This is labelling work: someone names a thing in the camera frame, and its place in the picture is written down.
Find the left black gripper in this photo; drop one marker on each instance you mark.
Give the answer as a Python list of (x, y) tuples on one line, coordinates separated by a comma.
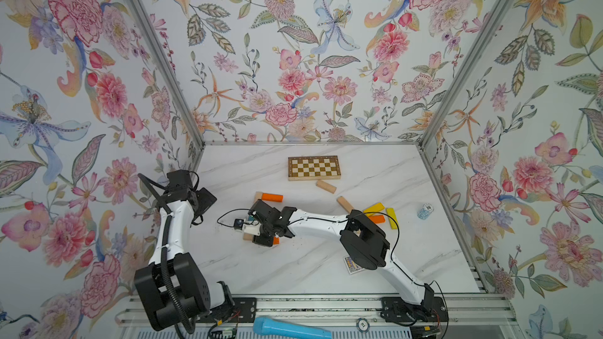
[(205, 197)]

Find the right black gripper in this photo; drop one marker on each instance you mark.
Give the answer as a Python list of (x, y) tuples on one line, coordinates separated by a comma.
[(268, 242)]

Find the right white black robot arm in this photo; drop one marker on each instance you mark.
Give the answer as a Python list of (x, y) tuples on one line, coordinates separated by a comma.
[(367, 246)]

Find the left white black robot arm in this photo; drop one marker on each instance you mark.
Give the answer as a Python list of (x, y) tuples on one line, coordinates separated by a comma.
[(173, 291)]

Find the wooden chessboard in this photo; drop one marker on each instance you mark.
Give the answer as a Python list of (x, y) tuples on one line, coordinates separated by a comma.
[(322, 167)]

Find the playing card box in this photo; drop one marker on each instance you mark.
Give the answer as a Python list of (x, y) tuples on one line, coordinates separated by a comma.
[(352, 267)]

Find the yellow block upper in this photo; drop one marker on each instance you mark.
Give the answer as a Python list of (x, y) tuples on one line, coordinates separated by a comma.
[(376, 208)]

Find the blue microphone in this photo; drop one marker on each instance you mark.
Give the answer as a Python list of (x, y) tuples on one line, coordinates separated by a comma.
[(265, 326)]

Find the yellow-green block right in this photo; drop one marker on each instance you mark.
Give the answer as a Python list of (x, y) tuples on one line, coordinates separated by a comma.
[(392, 217)]

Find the small blue white cup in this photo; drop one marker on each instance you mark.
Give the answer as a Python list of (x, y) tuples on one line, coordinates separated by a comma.
[(425, 211)]

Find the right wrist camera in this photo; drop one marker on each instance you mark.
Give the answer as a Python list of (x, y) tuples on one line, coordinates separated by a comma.
[(247, 227)]

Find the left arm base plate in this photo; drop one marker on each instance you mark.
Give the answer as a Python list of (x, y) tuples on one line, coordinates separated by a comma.
[(239, 310)]

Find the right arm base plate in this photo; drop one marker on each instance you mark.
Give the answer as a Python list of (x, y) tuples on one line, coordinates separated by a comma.
[(395, 310)]

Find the aluminium front rail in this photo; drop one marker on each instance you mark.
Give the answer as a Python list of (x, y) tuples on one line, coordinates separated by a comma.
[(457, 309)]

